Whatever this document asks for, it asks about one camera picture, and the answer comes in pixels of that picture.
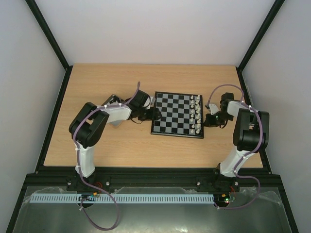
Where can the black frame post right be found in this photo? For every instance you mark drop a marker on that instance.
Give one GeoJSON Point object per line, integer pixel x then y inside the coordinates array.
{"type": "Point", "coordinates": [261, 33]}

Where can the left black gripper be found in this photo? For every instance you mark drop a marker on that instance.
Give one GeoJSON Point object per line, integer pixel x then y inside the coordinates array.
{"type": "Point", "coordinates": [154, 115]}

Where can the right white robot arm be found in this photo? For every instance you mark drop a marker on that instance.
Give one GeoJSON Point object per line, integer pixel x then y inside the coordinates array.
{"type": "Point", "coordinates": [251, 132]}

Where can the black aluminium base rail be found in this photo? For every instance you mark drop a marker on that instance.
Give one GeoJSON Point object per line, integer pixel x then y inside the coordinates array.
{"type": "Point", "coordinates": [109, 179]}

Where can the black frame post left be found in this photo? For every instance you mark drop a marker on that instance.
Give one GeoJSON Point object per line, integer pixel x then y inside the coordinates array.
{"type": "Point", "coordinates": [48, 33]}

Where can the black frame post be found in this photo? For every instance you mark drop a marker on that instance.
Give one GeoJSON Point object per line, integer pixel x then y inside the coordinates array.
{"type": "Point", "coordinates": [48, 33]}
{"type": "Point", "coordinates": [261, 33]}

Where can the metal tray with wooden rim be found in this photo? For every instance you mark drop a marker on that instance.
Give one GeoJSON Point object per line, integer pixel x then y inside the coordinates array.
{"type": "Point", "coordinates": [117, 113]}

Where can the black and silver chessboard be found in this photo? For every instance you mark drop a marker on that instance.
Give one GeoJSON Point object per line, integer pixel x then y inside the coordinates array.
{"type": "Point", "coordinates": [176, 113]}

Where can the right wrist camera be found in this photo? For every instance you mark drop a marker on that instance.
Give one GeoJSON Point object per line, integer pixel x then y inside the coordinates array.
{"type": "Point", "coordinates": [213, 108]}

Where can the light blue slotted cable duct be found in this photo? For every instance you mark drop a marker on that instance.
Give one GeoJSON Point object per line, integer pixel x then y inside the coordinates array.
{"type": "Point", "coordinates": [125, 198]}

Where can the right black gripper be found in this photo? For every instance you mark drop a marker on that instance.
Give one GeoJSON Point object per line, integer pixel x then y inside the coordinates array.
{"type": "Point", "coordinates": [210, 120]}

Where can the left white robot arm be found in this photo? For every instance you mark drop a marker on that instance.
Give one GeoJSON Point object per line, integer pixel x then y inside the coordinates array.
{"type": "Point", "coordinates": [88, 126]}

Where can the white king piece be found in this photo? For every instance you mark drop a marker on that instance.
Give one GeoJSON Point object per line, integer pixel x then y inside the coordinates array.
{"type": "Point", "coordinates": [198, 118]}

